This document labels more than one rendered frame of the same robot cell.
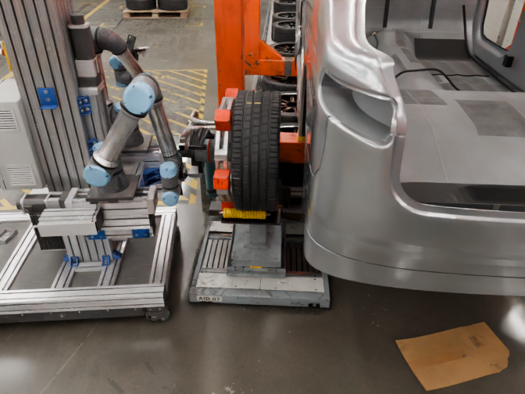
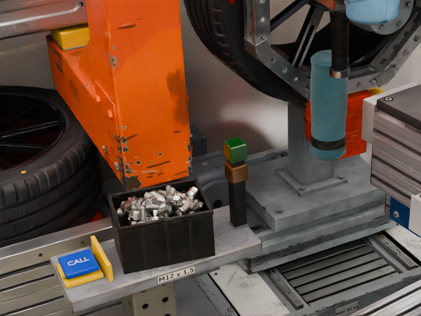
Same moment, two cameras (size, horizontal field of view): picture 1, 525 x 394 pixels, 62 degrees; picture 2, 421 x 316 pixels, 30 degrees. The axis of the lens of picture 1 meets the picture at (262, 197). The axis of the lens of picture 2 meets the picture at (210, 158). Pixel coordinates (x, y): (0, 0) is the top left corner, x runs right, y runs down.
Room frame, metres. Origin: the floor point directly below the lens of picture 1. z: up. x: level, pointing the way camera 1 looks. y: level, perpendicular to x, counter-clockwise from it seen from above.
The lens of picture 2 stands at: (3.29, 1.73, 1.45)
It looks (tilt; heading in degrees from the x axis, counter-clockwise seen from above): 29 degrees down; 245
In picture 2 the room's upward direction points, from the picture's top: 4 degrees counter-clockwise
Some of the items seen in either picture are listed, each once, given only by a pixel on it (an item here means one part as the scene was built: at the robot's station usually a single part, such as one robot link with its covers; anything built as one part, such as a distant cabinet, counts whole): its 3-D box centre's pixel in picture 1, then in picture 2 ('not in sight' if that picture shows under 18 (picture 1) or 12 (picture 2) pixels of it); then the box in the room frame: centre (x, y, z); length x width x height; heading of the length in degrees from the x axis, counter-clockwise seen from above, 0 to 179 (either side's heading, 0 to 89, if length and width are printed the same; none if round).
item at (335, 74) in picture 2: not in sight; (340, 41); (2.36, 0.42, 0.83); 0.04 x 0.04 x 0.16
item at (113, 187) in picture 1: (112, 177); not in sight; (1.85, 0.74, 0.87); 0.15 x 0.15 x 0.10
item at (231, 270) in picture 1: (258, 246); (295, 207); (2.23, 0.02, 0.13); 0.50 x 0.36 x 0.10; 178
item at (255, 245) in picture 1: (258, 227); (310, 148); (2.17, 0.03, 0.32); 0.40 x 0.30 x 0.28; 178
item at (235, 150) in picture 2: not in sight; (235, 150); (2.63, 0.43, 0.64); 0.04 x 0.04 x 0.04; 88
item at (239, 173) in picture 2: not in sight; (236, 170); (2.63, 0.43, 0.59); 0.04 x 0.04 x 0.04; 88
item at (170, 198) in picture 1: (171, 193); not in sight; (1.72, 0.43, 0.85); 0.11 x 0.08 x 0.09; 2
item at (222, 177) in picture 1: (221, 179); not in sight; (1.87, 0.20, 0.85); 0.09 x 0.08 x 0.07; 178
